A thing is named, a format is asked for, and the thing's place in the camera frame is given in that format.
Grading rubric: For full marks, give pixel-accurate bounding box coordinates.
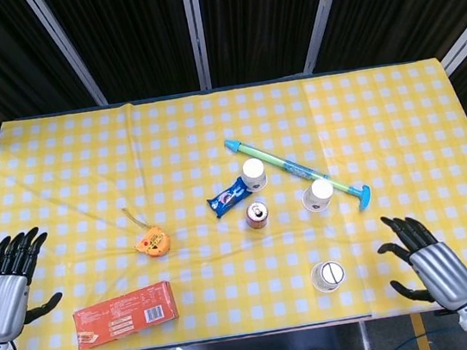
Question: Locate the white paper cup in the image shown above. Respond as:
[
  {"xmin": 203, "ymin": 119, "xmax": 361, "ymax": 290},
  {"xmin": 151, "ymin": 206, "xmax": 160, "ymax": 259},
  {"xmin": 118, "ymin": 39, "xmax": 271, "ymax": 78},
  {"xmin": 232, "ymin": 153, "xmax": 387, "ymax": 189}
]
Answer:
[
  {"xmin": 240, "ymin": 156, "xmax": 271, "ymax": 193},
  {"xmin": 299, "ymin": 177, "xmax": 337, "ymax": 214},
  {"xmin": 308, "ymin": 258, "xmax": 349, "ymax": 295}
]

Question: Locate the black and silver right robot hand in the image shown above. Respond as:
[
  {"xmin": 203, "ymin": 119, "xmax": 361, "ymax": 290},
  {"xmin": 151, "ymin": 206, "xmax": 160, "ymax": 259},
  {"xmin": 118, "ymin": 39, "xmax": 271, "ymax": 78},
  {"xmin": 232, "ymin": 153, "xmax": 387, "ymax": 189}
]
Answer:
[{"xmin": 373, "ymin": 205, "xmax": 467, "ymax": 322}]

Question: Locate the blue cookie packet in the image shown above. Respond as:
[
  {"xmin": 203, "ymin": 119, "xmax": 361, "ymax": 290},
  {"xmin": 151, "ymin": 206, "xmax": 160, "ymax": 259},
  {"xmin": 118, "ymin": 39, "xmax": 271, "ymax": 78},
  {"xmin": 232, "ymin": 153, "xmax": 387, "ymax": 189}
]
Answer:
[{"xmin": 203, "ymin": 176, "xmax": 252, "ymax": 221}]

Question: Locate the yellow white checkered tablecloth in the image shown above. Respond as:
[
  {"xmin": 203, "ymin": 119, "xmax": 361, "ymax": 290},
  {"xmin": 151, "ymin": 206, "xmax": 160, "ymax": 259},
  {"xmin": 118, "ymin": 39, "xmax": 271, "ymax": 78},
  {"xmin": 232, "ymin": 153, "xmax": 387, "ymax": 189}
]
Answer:
[{"xmin": 0, "ymin": 54, "xmax": 467, "ymax": 350}]

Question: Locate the blue floor cable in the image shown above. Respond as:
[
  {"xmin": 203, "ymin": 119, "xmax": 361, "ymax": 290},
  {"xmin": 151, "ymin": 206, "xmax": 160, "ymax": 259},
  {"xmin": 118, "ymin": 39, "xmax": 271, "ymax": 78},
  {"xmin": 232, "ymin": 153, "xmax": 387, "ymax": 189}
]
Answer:
[{"xmin": 377, "ymin": 322, "xmax": 464, "ymax": 350}]

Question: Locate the orange tape measure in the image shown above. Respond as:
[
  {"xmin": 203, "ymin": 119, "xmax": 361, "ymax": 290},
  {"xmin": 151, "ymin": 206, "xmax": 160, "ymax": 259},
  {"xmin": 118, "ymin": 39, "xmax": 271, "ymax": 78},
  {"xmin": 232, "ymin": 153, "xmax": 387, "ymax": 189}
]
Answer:
[{"xmin": 121, "ymin": 201, "xmax": 174, "ymax": 262}]

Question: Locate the orange cardboard box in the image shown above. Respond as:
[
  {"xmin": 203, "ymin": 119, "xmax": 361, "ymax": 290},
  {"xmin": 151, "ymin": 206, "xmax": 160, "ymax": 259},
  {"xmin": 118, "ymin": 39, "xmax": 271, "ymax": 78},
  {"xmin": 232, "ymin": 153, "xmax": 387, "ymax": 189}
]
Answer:
[{"xmin": 69, "ymin": 278, "xmax": 183, "ymax": 350}]

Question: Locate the green blue water squirter toy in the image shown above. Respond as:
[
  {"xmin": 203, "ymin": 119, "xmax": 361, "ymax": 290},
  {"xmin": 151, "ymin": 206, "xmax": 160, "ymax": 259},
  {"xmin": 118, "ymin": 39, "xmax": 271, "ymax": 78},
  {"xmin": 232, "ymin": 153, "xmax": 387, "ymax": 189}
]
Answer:
[{"xmin": 223, "ymin": 121, "xmax": 375, "ymax": 230}]

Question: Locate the red soda can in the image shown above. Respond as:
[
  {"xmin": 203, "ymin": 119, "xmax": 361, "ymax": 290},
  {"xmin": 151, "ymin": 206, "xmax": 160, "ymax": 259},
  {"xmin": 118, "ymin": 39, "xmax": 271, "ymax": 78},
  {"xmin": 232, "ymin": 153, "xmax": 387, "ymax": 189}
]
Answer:
[{"xmin": 244, "ymin": 200, "xmax": 271, "ymax": 231}]

